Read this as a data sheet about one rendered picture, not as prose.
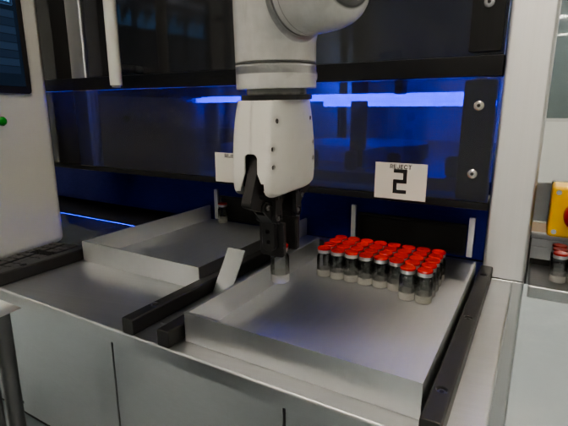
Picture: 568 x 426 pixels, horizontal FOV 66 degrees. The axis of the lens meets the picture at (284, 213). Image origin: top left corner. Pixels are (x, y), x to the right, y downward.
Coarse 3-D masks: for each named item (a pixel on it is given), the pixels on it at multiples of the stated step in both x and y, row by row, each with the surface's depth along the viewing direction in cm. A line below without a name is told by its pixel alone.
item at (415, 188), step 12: (384, 168) 72; (396, 168) 71; (408, 168) 70; (420, 168) 69; (384, 180) 73; (408, 180) 71; (420, 180) 70; (384, 192) 73; (408, 192) 71; (420, 192) 70
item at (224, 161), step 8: (216, 152) 89; (216, 160) 90; (224, 160) 89; (232, 160) 88; (216, 168) 90; (224, 168) 89; (232, 168) 88; (216, 176) 90; (224, 176) 89; (232, 176) 88
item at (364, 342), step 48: (240, 288) 57; (288, 288) 63; (336, 288) 63; (384, 288) 63; (192, 336) 49; (240, 336) 45; (288, 336) 50; (336, 336) 50; (384, 336) 50; (432, 336) 50; (336, 384) 40; (384, 384) 38; (432, 384) 40
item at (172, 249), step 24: (168, 216) 92; (192, 216) 98; (96, 240) 77; (120, 240) 82; (144, 240) 87; (168, 240) 87; (192, 240) 87; (216, 240) 87; (240, 240) 87; (120, 264) 71; (144, 264) 68; (168, 264) 65; (192, 264) 73; (216, 264) 66
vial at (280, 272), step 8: (272, 256) 50; (288, 256) 51; (272, 264) 50; (280, 264) 50; (288, 264) 51; (272, 272) 51; (280, 272) 50; (288, 272) 51; (272, 280) 51; (280, 280) 51; (288, 280) 51
